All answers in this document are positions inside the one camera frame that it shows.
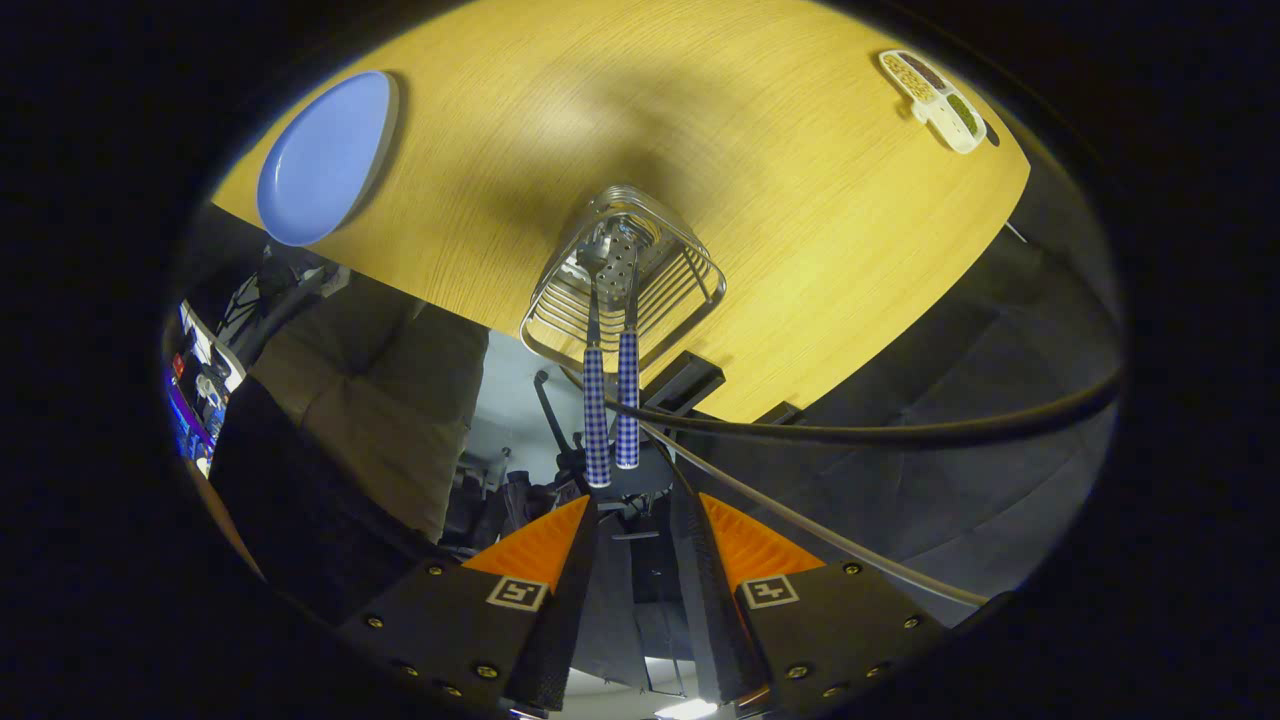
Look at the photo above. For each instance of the white divided snack tray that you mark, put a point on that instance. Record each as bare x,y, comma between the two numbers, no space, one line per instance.
935,100

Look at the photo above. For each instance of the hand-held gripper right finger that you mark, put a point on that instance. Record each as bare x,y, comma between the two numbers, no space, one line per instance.
705,620

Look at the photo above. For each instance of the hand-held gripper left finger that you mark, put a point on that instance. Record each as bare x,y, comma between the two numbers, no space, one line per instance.
560,620

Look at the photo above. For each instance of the blue round plate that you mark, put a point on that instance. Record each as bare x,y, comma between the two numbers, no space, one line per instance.
320,160

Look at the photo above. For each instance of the laptop with lit screen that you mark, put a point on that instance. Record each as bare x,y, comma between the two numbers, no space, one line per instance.
195,410

